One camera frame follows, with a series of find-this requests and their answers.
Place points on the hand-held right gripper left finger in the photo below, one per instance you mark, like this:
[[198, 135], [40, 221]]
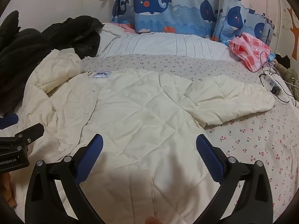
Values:
[[92, 156]]

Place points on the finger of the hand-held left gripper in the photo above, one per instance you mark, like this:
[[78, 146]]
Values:
[[30, 133], [8, 121]]

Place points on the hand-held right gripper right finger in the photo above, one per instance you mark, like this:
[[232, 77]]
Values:
[[210, 158]]

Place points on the cream quilted jacket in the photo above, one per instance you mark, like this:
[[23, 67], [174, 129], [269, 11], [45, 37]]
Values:
[[140, 109]]

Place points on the person's right hand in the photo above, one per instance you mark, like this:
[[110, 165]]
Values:
[[153, 220]]

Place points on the cherry print bed sheet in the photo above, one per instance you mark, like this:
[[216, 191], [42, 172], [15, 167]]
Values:
[[257, 140]]

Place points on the black puffer jacket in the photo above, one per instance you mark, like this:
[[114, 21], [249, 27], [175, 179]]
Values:
[[28, 46]]

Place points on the black charger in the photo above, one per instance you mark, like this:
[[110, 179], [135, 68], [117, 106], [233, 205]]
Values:
[[276, 91]]

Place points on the pink plastic bag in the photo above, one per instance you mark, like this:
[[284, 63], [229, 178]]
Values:
[[250, 49]]

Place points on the white striped pillow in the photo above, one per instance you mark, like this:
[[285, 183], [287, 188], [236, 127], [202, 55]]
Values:
[[163, 44]]

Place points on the pink cloth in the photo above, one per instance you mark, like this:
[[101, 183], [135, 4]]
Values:
[[127, 26]]

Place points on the orange tree wall sticker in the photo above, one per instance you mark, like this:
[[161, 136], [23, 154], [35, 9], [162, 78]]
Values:
[[293, 28]]

